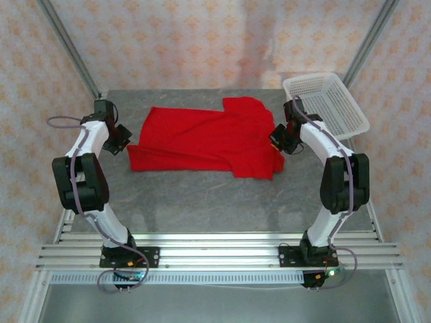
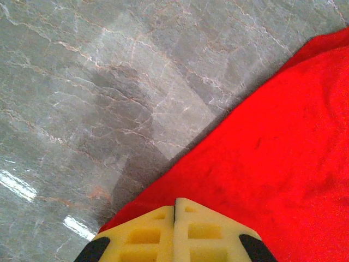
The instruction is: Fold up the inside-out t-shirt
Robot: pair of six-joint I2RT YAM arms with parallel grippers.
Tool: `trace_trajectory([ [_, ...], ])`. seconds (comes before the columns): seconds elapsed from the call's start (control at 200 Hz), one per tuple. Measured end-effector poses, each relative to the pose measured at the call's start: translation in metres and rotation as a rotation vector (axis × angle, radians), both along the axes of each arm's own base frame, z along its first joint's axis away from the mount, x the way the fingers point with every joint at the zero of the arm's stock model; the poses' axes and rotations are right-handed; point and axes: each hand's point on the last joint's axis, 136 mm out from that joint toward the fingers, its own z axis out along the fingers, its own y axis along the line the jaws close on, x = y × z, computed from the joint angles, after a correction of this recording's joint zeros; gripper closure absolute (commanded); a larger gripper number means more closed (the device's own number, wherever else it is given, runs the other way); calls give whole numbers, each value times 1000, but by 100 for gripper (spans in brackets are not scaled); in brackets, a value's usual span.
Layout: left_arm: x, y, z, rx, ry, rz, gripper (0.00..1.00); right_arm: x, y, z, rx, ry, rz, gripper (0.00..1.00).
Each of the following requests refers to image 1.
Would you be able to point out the red t-shirt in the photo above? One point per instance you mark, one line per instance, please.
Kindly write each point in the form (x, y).
(202, 141)

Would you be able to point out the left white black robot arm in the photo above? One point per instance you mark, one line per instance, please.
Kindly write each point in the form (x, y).
(94, 181)

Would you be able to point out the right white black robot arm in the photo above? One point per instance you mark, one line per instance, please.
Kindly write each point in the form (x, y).
(336, 188)

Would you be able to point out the white plastic mesh basket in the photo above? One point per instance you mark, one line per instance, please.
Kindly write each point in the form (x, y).
(336, 104)

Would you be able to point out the small controller circuit board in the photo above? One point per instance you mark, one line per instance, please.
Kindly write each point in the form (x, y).
(331, 272)
(133, 277)

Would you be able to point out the aluminium frame post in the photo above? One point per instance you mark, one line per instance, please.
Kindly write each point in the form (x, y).
(73, 50)
(370, 40)

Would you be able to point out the aluminium table edge rail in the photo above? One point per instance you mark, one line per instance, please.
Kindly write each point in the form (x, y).
(378, 228)
(65, 228)

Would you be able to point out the aluminium base rail beam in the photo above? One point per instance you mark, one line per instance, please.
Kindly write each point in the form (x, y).
(219, 255)

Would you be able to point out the aluminium lower frame rail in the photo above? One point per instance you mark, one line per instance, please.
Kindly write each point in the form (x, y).
(405, 299)
(32, 303)

